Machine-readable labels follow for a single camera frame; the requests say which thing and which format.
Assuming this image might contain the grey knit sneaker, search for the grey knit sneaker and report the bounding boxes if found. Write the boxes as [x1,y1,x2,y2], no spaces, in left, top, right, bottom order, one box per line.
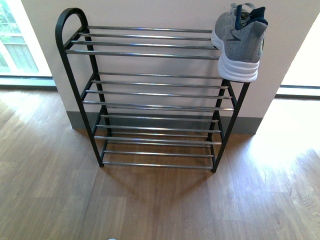
[211,3,268,83]

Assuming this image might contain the black metal shoe rack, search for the black metal shoe rack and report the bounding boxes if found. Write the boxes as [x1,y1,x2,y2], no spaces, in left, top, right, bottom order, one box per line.
[55,7,249,172]

